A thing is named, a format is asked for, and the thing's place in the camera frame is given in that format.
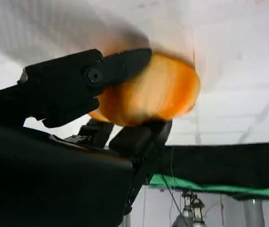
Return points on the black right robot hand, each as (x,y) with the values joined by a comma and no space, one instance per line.
(42,170)

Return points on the orange toy bread roll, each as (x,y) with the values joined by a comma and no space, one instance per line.
(160,94)

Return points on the grey metal lamp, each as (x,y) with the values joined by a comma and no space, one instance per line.
(186,205)
(198,210)

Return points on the green cloth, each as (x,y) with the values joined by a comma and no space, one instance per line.
(196,185)

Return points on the black cloth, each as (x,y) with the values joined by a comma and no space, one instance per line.
(219,163)

